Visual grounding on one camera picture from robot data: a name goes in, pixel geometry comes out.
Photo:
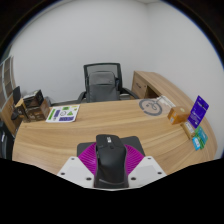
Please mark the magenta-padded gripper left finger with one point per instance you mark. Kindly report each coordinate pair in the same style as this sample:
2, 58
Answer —
71, 170

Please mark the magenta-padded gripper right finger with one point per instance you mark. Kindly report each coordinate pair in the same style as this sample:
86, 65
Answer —
150, 169

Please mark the dark grey computer mouse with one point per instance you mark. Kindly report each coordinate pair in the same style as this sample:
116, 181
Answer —
111, 160

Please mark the small blue packet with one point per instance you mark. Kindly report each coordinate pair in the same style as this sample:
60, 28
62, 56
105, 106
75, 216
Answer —
196, 144

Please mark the small tan box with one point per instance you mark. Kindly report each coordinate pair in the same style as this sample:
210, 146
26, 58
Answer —
188, 130

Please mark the white sheet with coloured stickers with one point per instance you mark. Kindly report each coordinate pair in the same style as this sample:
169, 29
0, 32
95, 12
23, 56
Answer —
63, 113

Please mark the small orange box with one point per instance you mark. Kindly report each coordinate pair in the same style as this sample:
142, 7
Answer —
178, 115

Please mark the green packet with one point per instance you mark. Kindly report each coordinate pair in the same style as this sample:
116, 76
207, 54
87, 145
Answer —
202, 136

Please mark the wide brown cardboard box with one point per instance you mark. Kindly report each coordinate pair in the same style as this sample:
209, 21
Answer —
38, 113

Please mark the black leather armchair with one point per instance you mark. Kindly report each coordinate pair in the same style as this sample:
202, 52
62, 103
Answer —
6, 143

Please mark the purple card stand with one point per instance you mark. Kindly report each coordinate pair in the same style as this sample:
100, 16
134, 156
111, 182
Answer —
198, 111

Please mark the black and silver box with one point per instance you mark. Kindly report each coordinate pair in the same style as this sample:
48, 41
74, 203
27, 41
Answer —
33, 98

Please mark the wooden side desk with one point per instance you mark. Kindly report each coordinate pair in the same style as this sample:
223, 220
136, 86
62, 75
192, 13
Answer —
156, 83

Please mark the grey backpack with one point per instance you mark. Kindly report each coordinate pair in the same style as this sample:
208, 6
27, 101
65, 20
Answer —
102, 86

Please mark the black mesh office chair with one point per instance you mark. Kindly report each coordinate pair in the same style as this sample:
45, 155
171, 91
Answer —
100, 67

